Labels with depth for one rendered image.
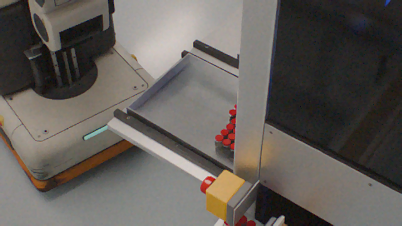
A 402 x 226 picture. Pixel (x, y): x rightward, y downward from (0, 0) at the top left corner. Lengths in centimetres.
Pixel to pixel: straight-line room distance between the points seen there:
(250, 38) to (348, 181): 32
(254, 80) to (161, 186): 151
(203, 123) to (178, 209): 95
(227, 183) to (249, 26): 39
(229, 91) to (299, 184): 51
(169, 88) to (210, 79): 12
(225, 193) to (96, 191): 136
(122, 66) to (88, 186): 52
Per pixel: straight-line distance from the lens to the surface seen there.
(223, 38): 185
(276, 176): 128
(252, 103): 116
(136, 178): 261
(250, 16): 104
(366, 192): 116
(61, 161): 247
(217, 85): 171
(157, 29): 327
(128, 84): 258
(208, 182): 133
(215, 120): 161
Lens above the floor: 208
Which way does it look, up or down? 47 degrees down
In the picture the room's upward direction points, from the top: straight up
